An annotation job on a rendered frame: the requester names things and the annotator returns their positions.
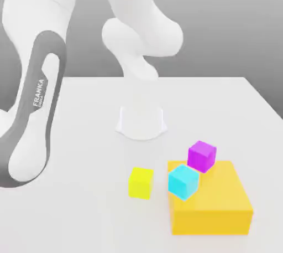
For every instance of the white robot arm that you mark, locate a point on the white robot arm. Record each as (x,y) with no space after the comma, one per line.
(141,42)

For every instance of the small yellow cube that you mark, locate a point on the small yellow cube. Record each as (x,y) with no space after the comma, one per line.
(140,183)

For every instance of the small purple cube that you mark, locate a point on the small purple cube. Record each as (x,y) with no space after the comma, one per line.
(200,156)

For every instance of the small cyan cube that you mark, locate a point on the small cyan cube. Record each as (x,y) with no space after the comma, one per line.
(182,182)

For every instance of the large orange box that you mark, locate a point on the large orange box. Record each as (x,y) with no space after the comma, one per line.
(218,204)

